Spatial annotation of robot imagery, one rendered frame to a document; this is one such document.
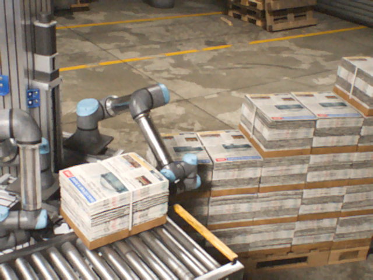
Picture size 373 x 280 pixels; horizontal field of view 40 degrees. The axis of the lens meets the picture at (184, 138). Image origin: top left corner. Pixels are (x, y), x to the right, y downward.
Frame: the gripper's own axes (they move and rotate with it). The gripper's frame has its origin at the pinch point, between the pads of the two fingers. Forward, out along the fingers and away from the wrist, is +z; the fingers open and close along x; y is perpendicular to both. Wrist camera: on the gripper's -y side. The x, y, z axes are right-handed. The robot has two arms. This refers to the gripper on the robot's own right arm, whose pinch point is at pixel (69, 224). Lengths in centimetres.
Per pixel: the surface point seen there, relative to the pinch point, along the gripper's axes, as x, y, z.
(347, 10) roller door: 433, -61, 760
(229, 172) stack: 4, -3, 97
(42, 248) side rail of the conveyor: -11.9, 1.8, -16.9
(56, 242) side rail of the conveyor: -11.3, 1.8, -10.7
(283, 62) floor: 295, -79, 452
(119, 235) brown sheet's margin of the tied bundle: -22.8, 4.7, 12.2
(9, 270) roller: -17.8, 1.8, -32.7
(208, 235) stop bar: -41, 4, 46
